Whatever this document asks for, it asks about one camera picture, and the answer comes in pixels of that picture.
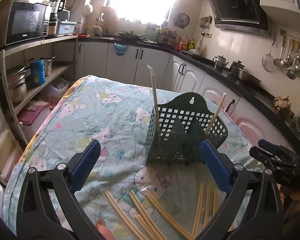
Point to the black frying pan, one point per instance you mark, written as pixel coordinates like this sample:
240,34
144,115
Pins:
130,35

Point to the person right hand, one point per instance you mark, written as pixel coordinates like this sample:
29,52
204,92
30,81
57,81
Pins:
290,201

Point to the blender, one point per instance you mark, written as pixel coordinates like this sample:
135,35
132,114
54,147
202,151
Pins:
56,7

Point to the blue tin can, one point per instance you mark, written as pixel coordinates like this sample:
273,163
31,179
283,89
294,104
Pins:
38,71

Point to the hanging wire strainer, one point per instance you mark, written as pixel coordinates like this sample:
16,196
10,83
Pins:
268,60

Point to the stainless steel pot stack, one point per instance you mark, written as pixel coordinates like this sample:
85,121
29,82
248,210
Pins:
17,89

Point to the person left hand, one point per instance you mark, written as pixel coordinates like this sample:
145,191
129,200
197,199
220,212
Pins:
101,227

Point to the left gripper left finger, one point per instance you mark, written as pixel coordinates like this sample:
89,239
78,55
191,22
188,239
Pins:
36,217

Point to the light blue storage box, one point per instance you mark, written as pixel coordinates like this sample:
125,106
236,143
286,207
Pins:
65,28

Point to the wooden cutting board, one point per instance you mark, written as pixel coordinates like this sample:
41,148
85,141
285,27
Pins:
109,18

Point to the black microwave oven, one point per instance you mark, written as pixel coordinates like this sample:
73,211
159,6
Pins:
27,21

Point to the blue hanging bin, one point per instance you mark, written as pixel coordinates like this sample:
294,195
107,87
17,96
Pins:
120,50

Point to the black range hood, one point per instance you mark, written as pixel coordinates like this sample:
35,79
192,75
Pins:
240,15

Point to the small wall fan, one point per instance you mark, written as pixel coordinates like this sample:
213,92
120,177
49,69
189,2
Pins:
181,20

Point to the black cooking pot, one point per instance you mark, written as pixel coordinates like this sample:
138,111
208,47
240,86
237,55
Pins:
237,70

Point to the steel kettle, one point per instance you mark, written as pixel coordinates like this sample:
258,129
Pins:
220,62

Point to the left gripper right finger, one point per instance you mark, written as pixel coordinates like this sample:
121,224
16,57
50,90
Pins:
263,217

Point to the metal kitchen shelf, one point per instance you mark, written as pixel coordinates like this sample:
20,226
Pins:
56,71

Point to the dark green utensil holder basket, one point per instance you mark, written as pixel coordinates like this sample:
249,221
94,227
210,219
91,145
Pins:
177,128

